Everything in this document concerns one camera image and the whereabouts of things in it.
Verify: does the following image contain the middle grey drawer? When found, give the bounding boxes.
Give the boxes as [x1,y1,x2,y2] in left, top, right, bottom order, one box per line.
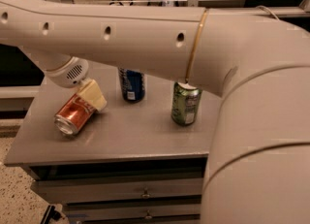
[63,202,201,221]

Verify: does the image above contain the grey drawer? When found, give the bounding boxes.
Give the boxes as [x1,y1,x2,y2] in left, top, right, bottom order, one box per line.
[63,202,201,221]
[78,214,201,224]
[31,178,202,205]

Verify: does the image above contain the green soda can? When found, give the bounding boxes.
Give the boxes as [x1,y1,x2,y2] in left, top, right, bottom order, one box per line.
[171,82,202,126]

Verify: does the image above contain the red Coca-Cola can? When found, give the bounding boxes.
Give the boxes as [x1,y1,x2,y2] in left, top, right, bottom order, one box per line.
[54,94,96,136]

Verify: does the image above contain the top grey drawer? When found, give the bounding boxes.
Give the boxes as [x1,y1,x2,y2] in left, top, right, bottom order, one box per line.
[31,178,202,205]

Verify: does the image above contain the blue Pepsi can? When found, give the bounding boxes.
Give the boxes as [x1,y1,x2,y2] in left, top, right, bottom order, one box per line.
[118,68,145,103]

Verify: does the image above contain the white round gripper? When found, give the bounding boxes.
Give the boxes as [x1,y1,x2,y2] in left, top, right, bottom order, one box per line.
[46,57,107,111]

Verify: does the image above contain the grey drawer cabinet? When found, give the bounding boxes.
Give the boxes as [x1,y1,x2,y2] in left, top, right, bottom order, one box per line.
[5,63,221,209]

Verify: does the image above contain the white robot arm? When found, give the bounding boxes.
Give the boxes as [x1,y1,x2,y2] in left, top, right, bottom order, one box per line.
[0,0,310,224]

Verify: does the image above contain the bottom grey drawer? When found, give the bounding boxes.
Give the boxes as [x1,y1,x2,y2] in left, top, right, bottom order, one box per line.
[78,214,201,224]

